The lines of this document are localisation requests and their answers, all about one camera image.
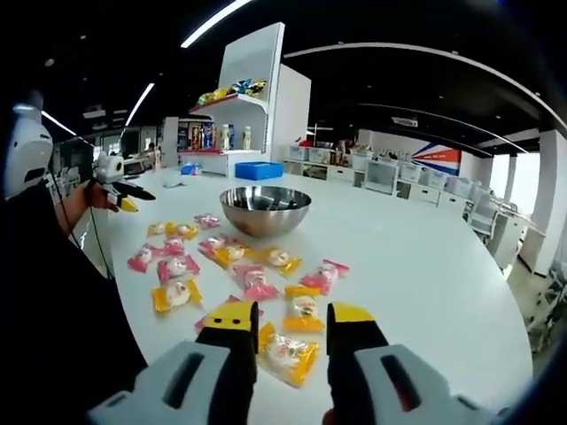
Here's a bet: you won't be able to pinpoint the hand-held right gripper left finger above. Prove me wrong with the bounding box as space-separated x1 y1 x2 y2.
87 300 260 425

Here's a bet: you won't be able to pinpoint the white office chairs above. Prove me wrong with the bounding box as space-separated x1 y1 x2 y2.
462 183 535 269

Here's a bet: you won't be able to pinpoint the row of snack cans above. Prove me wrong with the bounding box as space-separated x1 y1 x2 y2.
189 122 219 152

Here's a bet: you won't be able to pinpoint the steel bowl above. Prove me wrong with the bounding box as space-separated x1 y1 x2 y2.
218 185 313 240

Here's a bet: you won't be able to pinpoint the pink yellow marshmallow packets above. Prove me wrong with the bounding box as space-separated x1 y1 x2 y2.
127 212 352 389

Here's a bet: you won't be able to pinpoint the white worn chest device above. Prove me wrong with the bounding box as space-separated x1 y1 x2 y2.
3 103 55 199

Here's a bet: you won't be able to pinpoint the long ceiling light strip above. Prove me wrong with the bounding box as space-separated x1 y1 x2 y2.
180 0 253 49
124 81 156 128

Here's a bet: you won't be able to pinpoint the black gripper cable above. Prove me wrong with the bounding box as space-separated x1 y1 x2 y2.
88 204 114 281

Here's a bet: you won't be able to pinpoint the white table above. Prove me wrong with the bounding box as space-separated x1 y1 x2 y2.
81 164 535 425

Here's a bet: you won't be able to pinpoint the blue plastic crate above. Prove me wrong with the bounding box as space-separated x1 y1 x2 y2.
234 160 285 181

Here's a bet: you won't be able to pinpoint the white shelf unit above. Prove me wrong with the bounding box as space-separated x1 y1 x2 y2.
176 21 314 179

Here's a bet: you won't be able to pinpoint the person's left hand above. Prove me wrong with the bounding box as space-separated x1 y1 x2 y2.
82 180 120 214

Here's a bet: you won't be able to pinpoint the row of white storage cabinets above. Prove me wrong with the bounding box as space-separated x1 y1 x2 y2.
283 143 471 210

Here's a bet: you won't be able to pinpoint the white pillar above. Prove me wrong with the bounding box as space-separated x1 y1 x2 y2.
518 127 567 276

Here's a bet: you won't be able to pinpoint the red blue wall banner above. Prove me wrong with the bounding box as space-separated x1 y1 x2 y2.
410 142 462 173

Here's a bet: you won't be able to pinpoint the pile of snack bags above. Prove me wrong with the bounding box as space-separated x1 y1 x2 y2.
196 78 268 107

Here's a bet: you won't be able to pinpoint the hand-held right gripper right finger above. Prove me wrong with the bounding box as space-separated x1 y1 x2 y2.
325 301 495 425

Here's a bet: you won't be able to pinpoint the person in black clothing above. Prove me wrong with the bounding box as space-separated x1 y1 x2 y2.
0 179 150 425

